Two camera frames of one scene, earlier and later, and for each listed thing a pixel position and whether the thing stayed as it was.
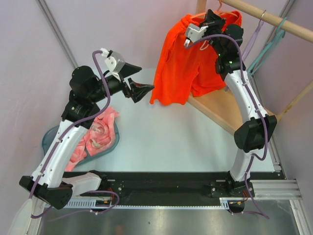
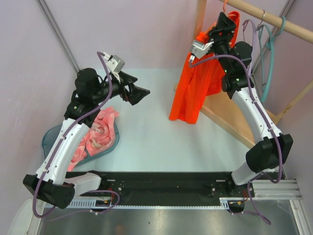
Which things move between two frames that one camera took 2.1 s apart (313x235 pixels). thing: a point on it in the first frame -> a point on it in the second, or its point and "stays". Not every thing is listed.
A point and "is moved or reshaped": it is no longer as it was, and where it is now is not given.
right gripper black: x=212 y=20 -> x=225 y=25
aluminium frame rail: x=276 y=189 stays
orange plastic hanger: x=219 y=12 -> x=224 y=5
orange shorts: x=181 y=70 is moved or reshaped
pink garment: x=99 y=136 stays
